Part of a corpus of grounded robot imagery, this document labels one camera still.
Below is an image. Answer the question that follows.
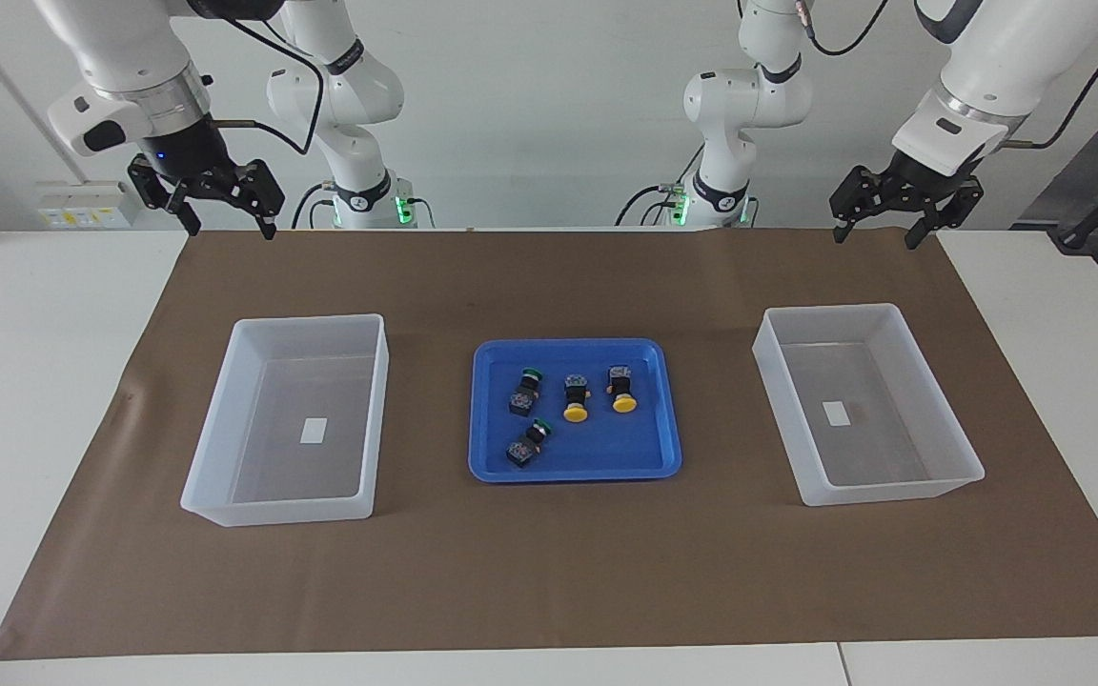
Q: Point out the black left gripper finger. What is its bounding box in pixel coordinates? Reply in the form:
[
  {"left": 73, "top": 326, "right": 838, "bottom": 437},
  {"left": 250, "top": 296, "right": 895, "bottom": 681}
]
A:
[
  {"left": 904, "top": 175, "right": 983, "bottom": 252},
  {"left": 829, "top": 166, "right": 894, "bottom": 245}
]

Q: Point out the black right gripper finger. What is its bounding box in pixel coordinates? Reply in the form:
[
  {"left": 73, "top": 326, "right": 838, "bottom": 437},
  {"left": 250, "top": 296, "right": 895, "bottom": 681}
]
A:
[
  {"left": 233, "top": 159, "right": 286, "bottom": 241},
  {"left": 128, "top": 155, "right": 203, "bottom": 238}
]

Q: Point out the green push button switch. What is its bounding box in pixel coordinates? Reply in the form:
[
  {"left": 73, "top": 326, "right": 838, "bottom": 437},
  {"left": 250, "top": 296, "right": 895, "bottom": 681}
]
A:
[
  {"left": 505, "top": 418, "right": 554, "bottom": 470},
  {"left": 508, "top": 367, "right": 543, "bottom": 419}
]

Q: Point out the translucent white plastic box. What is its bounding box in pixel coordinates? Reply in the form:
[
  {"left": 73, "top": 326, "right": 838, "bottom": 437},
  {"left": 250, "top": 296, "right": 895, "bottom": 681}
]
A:
[
  {"left": 751, "top": 303, "right": 986, "bottom": 508},
  {"left": 179, "top": 313, "right": 390, "bottom": 528}
]

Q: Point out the blue plastic tray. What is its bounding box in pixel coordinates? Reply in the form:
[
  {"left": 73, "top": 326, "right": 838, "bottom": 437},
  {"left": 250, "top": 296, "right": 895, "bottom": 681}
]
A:
[{"left": 468, "top": 338, "right": 683, "bottom": 484}]

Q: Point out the brown table mat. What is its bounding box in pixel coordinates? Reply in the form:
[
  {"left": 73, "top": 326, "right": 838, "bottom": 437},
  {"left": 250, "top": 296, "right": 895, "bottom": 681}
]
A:
[{"left": 0, "top": 227, "right": 1098, "bottom": 660}]

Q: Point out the black base cable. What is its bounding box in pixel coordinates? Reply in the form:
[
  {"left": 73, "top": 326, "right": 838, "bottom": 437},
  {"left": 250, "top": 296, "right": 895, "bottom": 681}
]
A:
[
  {"left": 614, "top": 184, "right": 685, "bottom": 228},
  {"left": 290, "top": 184, "right": 336, "bottom": 230}
]

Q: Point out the white wall socket box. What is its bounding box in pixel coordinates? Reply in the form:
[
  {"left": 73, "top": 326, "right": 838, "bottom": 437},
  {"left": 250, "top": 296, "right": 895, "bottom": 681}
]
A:
[{"left": 37, "top": 181, "right": 137, "bottom": 230}]

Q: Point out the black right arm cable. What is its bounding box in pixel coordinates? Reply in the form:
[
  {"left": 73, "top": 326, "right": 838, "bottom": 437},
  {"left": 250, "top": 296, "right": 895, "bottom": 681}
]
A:
[{"left": 213, "top": 11, "right": 327, "bottom": 156}]

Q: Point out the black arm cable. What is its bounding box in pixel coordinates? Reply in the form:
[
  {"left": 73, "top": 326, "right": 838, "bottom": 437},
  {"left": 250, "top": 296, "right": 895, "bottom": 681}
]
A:
[
  {"left": 1002, "top": 0, "right": 1098, "bottom": 151},
  {"left": 213, "top": 11, "right": 327, "bottom": 156}
]

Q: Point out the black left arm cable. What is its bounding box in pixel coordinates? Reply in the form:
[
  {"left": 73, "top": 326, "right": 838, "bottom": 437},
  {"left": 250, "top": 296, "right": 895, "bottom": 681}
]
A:
[{"left": 1002, "top": 0, "right": 1098, "bottom": 151}]

